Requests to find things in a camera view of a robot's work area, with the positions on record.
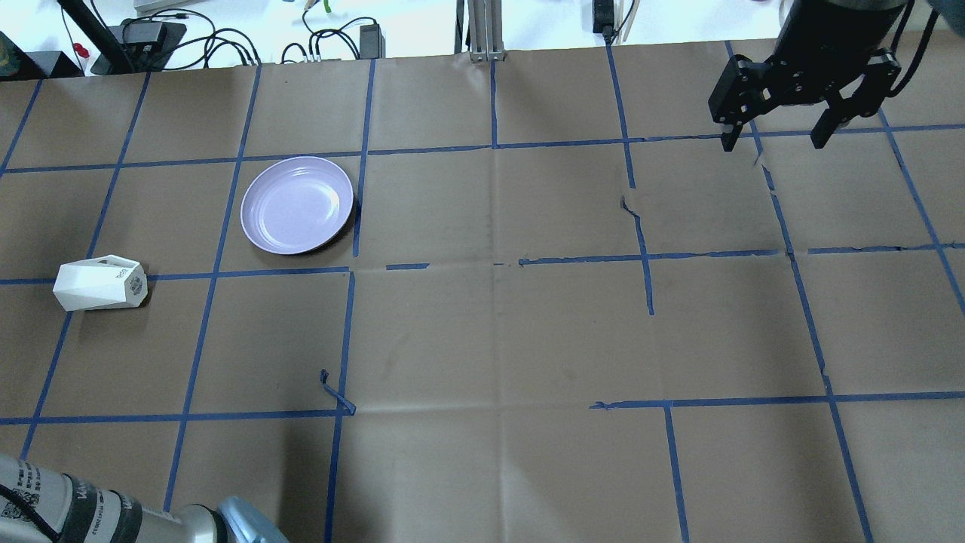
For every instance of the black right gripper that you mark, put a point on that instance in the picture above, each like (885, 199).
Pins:
(829, 39)

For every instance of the white faceted cup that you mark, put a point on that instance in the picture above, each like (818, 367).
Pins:
(105, 282)

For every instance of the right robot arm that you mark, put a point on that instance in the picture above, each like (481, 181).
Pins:
(952, 11)

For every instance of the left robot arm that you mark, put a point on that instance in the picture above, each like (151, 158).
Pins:
(41, 505)

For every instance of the lavender plate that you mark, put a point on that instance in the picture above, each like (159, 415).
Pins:
(296, 205)

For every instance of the black power adapter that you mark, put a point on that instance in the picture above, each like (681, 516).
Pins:
(371, 44)

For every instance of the black wall adapter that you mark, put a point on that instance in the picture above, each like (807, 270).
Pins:
(603, 17)

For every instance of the aluminium frame post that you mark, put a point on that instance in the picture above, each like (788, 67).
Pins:
(479, 30)

